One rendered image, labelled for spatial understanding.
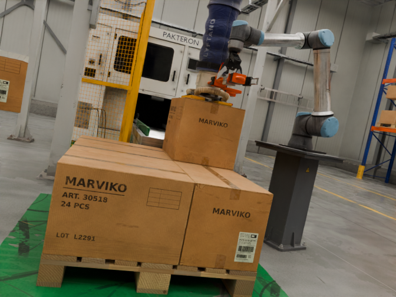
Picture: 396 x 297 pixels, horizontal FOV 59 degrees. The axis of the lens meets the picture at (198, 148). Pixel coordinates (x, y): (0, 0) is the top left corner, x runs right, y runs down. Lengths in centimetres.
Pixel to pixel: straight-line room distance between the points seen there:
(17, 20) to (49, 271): 1067
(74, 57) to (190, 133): 168
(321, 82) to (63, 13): 1002
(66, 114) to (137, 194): 206
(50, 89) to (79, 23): 818
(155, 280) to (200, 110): 104
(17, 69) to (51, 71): 892
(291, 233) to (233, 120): 104
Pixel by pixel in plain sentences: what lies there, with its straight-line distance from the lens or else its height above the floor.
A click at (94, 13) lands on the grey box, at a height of 158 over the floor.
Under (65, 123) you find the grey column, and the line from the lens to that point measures 353.
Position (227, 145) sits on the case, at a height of 70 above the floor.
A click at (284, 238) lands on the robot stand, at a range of 278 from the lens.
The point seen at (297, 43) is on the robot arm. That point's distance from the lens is 265.
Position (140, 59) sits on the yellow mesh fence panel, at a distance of 358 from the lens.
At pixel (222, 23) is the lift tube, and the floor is 148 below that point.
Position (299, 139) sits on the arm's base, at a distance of 274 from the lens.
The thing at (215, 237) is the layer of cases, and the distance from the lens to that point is 171.
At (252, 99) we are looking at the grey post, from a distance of 606.
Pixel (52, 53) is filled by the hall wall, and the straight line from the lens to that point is 1173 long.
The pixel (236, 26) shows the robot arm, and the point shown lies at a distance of 218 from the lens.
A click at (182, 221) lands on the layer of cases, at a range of 165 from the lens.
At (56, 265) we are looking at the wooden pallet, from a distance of 169.
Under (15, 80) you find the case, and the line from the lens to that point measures 278.
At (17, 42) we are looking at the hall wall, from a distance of 1191.
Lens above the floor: 83
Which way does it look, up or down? 5 degrees down
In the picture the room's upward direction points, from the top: 11 degrees clockwise
